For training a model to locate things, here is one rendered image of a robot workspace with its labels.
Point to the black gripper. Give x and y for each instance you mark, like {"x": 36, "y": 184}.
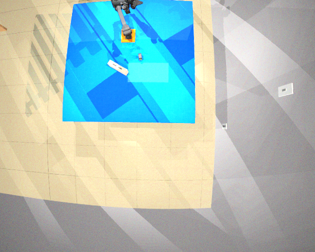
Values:
{"x": 131, "y": 3}

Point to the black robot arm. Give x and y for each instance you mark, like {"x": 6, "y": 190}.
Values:
{"x": 126, "y": 30}

